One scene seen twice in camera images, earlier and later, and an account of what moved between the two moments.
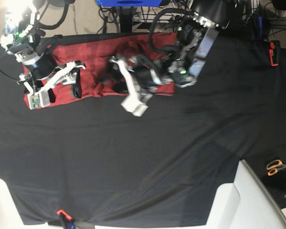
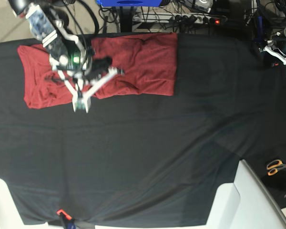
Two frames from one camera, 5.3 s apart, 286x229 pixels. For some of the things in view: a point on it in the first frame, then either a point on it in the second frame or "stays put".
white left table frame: [5, 213] stays put
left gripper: [40, 97] → [73, 70]
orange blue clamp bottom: [67, 219] stays put
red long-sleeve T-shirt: [106, 66] stays put
